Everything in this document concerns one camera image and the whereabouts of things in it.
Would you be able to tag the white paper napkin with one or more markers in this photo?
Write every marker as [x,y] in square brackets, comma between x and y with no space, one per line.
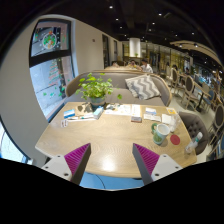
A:
[166,119]

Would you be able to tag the clear plastic water bottle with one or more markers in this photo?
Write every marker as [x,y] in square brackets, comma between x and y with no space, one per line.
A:
[194,143]

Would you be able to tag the green potted plant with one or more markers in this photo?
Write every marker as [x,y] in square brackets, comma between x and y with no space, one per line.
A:
[95,89]

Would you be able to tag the grey tufted chair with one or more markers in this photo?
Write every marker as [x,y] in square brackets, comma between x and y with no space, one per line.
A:
[194,125]

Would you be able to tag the grey upholstered sofa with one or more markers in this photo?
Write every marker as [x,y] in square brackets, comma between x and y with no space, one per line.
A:
[121,93]

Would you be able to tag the grey zigzag cushion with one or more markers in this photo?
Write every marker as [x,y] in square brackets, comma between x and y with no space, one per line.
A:
[142,87]

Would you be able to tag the white paper menu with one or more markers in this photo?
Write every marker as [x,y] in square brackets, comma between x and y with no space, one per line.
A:
[123,109]

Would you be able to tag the person in white shirt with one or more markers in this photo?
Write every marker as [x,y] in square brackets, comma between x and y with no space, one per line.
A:
[146,66]

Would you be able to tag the wooden dining chair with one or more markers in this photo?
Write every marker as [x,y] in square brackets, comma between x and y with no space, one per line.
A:
[188,91]

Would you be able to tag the red round coaster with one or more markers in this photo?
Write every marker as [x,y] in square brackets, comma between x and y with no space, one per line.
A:
[175,139]

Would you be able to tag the white round pillar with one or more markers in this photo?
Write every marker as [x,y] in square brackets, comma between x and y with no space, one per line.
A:
[134,47]

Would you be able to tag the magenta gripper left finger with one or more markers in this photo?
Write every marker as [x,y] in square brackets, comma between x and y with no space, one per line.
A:
[71,166]

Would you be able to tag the blue white tissue pack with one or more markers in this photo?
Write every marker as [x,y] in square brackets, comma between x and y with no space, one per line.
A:
[69,113]

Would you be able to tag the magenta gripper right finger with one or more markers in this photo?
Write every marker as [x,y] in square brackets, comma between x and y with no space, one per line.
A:
[152,166]

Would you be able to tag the dark framed window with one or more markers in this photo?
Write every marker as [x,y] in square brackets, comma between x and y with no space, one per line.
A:
[50,62]

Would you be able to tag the light blue box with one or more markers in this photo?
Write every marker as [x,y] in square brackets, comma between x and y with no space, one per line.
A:
[98,112]

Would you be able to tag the white green ceramic mug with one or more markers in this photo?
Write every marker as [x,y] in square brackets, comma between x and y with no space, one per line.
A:
[160,132]

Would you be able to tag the clear plastic cup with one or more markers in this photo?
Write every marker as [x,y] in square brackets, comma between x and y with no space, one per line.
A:
[174,123]

